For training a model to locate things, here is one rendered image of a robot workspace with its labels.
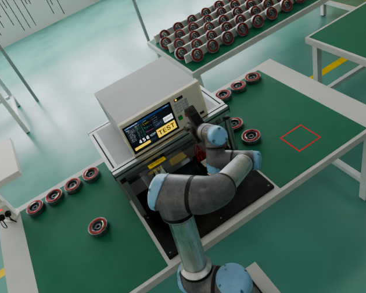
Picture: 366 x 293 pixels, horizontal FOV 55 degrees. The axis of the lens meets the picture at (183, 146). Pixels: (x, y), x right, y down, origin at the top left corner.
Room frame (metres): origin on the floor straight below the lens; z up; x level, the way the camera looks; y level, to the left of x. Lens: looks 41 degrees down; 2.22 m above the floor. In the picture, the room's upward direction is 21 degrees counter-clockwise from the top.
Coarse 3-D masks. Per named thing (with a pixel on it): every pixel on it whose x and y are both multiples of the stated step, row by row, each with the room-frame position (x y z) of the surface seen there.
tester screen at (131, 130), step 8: (168, 104) 1.39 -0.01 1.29; (160, 112) 1.37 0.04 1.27; (168, 112) 1.38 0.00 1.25; (144, 120) 1.35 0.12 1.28; (152, 120) 1.36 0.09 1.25; (168, 120) 1.38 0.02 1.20; (128, 128) 1.33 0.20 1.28; (136, 128) 1.34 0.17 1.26; (144, 128) 1.35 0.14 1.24; (152, 128) 1.36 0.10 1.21; (128, 136) 1.32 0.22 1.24; (136, 136) 1.33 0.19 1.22; (144, 136) 1.34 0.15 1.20; (152, 136) 1.35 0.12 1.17; (136, 144) 1.33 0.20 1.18; (136, 152) 1.32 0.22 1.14
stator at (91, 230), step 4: (92, 220) 1.34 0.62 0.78; (96, 220) 1.33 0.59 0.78; (100, 220) 1.32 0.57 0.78; (104, 220) 1.31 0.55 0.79; (92, 224) 1.31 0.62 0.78; (96, 224) 1.32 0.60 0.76; (100, 224) 1.30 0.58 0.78; (104, 224) 1.28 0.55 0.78; (108, 224) 1.29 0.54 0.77; (88, 228) 1.30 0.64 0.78; (92, 228) 1.29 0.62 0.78; (96, 228) 1.28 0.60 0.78; (100, 228) 1.28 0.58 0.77; (104, 228) 1.26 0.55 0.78; (92, 232) 1.26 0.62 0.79; (96, 232) 1.25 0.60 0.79; (100, 232) 1.24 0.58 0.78; (104, 232) 1.25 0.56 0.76; (92, 236) 1.26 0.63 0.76; (96, 236) 1.24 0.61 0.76; (100, 236) 1.24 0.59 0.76
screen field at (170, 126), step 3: (174, 120) 1.39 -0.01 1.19; (168, 123) 1.38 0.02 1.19; (171, 123) 1.38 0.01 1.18; (174, 123) 1.39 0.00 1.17; (165, 126) 1.37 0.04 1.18; (168, 126) 1.38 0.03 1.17; (171, 126) 1.38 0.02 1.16; (174, 126) 1.38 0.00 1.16; (159, 129) 1.36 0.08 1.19; (162, 129) 1.37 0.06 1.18; (165, 129) 1.37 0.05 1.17; (168, 129) 1.37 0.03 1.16; (171, 129) 1.38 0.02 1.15; (159, 132) 1.36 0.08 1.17; (162, 132) 1.37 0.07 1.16; (165, 132) 1.37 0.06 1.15; (159, 135) 1.36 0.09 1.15; (162, 135) 1.36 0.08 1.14
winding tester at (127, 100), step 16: (160, 64) 1.73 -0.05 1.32; (128, 80) 1.69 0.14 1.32; (144, 80) 1.63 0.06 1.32; (160, 80) 1.57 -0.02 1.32; (176, 80) 1.51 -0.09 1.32; (192, 80) 1.46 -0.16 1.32; (96, 96) 1.66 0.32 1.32; (112, 96) 1.60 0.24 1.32; (128, 96) 1.54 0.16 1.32; (144, 96) 1.48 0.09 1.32; (160, 96) 1.43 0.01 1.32; (176, 96) 1.40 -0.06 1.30; (192, 96) 1.42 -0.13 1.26; (112, 112) 1.45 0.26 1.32; (128, 112) 1.40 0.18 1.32; (144, 112) 1.35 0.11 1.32; (176, 112) 1.39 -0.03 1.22; (176, 128) 1.38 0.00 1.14; (128, 144) 1.32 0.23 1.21
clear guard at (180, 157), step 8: (168, 152) 1.32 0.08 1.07; (176, 152) 1.30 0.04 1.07; (152, 160) 1.31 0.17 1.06; (168, 160) 1.26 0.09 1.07; (176, 160) 1.24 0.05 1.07; (184, 160) 1.22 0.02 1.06; (144, 168) 1.28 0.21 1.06; (152, 168) 1.26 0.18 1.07; (160, 168) 1.24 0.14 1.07; (168, 168) 1.21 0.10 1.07; (176, 168) 1.20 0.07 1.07; (184, 168) 1.18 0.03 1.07; (192, 168) 1.16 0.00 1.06; (144, 176) 1.22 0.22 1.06; (152, 176) 1.20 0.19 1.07
